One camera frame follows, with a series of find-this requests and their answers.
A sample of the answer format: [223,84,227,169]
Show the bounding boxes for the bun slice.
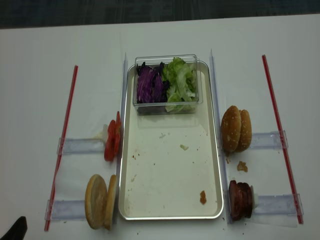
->
[84,174,108,230]
[103,174,117,231]

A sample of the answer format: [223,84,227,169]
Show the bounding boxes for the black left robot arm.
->
[0,216,28,240]

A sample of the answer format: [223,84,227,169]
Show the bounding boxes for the small lettuce scrap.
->
[180,144,189,151]

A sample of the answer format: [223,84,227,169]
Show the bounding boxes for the rear tomato slice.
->
[113,111,122,155]

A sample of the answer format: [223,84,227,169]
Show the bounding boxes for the green lettuce leaves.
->
[162,57,199,114]

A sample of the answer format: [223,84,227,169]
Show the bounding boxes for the bread crumb on table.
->
[236,161,248,173]

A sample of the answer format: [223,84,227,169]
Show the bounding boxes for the front dark meat patty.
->
[228,180,244,221]

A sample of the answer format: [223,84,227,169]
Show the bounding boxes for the dark meat patty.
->
[237,182,253,219]
[228,180,244,221]

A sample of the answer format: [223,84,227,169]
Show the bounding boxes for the rear dark meat patty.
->
[237,182,253,219]

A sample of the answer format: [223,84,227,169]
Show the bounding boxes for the purple cabbage leaves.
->
[136,62,170,104]

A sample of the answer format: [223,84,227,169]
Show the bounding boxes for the clear plastic salad box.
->
[132,54,202,115]

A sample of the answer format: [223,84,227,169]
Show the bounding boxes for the left long clear divider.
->
[112,52,128,224]

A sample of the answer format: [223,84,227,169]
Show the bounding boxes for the long clear divider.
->
[209,49,233,224]
[112,52,128,224]

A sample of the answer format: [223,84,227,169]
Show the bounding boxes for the white metal tray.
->
[118,61,224,221]

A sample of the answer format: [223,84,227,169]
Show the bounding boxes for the front sesame bun top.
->
[221,105,242,153]

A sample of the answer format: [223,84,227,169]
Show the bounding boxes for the sesame bun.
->
[235,109,252,152]
[221,105,242,153]

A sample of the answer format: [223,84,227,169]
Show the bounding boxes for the right long clear divider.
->
[209,49,233,224]

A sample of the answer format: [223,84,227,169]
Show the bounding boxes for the rear sesame bun top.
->
[235,109,252,152]

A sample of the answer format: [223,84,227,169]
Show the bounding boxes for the orange crumb on tray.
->
[199,190,207,205]

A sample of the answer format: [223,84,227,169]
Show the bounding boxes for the upper left clear cross divider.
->
[57,138,105,156]

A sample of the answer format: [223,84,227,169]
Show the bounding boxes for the clear cross divider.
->
[252,193,304,216]
[57,138,105,156]
[44,200,86,221]
[249,130,288,150]

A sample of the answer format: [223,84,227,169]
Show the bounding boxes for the left red strip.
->
[44,65,79,232]

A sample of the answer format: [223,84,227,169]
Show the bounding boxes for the red strip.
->
[261,54,304,225]
[44,65,79,232]

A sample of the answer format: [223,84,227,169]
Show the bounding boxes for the upper right clear cross divider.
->
[249,130,288,150]

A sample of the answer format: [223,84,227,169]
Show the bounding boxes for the right red strip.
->
[261,54,304,225]

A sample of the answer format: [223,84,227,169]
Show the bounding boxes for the lower left clear cross divider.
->
[44,200,86,221]

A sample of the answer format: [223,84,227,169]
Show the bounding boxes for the lower right clear cross divider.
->
[252,193,304,216]

